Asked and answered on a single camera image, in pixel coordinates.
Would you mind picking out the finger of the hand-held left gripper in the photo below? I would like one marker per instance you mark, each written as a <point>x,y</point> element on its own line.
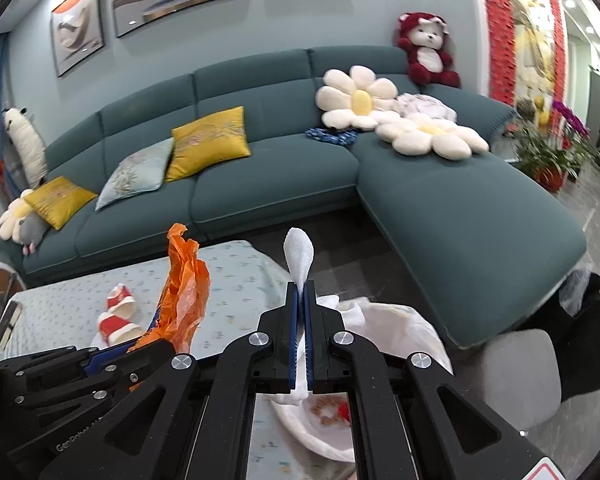
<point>140,366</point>
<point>120,353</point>

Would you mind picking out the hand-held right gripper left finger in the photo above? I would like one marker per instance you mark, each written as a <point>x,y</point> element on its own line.
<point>296,340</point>

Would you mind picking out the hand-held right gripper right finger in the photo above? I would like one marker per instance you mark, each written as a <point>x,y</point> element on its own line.
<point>309,340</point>

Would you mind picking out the red white paper cup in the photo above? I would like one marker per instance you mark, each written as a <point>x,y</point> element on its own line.
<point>112,327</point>

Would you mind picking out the orange plastic bag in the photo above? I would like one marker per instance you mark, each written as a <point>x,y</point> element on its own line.
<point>180,300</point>

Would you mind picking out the white tissue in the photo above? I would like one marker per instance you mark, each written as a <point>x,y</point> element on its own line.
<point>297,250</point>

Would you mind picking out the pale printed tablecloth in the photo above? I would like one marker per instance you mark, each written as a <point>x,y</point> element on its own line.
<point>230,270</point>

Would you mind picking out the wooden chair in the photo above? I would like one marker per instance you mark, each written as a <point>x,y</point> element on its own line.
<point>7,320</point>

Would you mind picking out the grey plush toy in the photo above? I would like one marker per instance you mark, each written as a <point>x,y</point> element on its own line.
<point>32,234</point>

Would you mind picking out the teal sectional sofa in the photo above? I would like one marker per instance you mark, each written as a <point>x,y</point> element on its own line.
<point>280,180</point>

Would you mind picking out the small yellow embroidered cushion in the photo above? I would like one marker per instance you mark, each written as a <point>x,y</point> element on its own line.
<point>60,202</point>

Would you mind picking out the small cream flower cushion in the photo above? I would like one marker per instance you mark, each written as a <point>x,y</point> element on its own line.
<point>11,220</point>

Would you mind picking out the light blue embroidered cushion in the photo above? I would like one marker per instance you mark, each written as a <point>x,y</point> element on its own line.
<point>135,175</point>

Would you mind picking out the blue patterned cloth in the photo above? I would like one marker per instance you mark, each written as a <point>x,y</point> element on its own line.
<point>330,136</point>

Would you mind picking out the grey upholstered stool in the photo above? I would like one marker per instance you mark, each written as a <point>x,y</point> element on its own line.
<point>515,375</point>

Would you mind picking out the large yellow embroidered cushion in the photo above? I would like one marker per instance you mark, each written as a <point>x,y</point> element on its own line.
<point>210,145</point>

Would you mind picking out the white long plush toy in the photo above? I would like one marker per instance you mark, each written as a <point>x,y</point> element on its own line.
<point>27,150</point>

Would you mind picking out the flat cream flower cushion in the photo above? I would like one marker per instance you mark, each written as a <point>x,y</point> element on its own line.
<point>430,144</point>

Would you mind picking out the round cream flower cushion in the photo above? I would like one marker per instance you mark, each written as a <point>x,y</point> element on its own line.
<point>340,96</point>

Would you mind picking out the pale pink cloth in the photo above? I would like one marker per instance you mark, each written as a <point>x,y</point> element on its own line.
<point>425,106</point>

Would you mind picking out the black plastic bag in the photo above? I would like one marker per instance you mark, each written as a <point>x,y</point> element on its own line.
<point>580,345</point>

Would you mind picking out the green potted plant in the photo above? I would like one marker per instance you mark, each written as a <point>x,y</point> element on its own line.
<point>545,155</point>

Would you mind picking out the red white teddy bear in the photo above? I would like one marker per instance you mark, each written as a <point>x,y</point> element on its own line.
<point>427,57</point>

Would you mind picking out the orange grey framed picture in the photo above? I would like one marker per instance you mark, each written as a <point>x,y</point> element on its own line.
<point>77,27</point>

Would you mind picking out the purple orchid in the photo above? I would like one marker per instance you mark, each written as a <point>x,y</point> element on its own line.
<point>572,120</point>

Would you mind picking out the red bordered wall decoration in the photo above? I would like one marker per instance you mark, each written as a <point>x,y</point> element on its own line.
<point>500,25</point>

